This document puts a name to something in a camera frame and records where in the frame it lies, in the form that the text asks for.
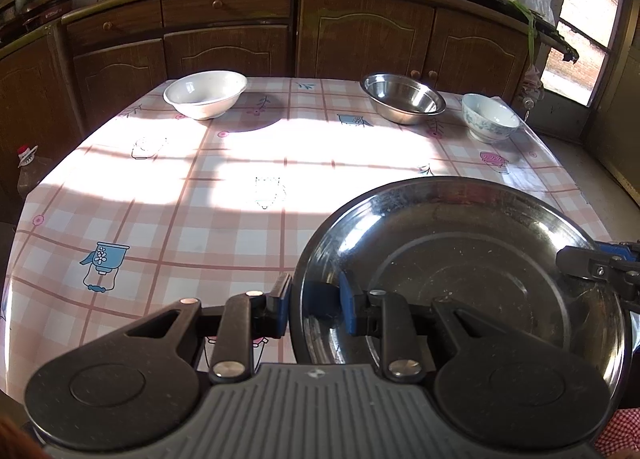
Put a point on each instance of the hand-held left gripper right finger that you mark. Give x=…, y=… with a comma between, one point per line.
x=347, y=306

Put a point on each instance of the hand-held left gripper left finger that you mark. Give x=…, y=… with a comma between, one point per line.
x=282, y=304

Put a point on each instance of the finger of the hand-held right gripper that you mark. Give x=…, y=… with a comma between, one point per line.
x=617, y=250
x=615, y=279

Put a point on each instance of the steel plate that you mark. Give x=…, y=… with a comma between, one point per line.
x=450, y=249

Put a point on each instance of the steel bowl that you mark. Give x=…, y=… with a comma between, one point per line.
x=402, y=99

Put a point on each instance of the metal door leaf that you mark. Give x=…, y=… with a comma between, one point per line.
x=625, y=114

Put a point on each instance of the red checked garment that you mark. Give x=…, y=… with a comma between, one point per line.
x=622, y=434

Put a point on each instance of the floral porcelain bowl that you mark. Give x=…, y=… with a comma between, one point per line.
x=490, y=119

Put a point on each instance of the pink hanging cloth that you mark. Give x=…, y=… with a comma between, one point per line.
x=532, y=81

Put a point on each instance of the white bowl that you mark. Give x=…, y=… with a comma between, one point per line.
x=205, y=96

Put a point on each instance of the green onion leaf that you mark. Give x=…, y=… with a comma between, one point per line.
x=529, y=29

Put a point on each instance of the glass paned door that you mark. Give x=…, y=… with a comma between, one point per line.
x=580, y=14

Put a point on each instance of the wooden cabinet with drawers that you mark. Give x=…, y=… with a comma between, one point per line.
x=200, y=54

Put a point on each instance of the wooden two-door cabinet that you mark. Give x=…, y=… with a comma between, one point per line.
x=375, y=39

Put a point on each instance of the oil bottle with red cap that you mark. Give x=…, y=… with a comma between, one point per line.
x=32, y=176

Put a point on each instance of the reddish brown cloth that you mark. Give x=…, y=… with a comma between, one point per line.
x=15, y=441

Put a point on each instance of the wide wooden drawer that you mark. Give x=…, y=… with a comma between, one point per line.
x=225, y=4

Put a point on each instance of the angled wooden cabinet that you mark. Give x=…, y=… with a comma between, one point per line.
x=35, y=104

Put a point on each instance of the small wooden drawer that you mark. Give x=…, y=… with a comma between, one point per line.
x=115, y=24

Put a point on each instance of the dark red induction cooker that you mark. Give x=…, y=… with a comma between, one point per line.
x=35, y=19

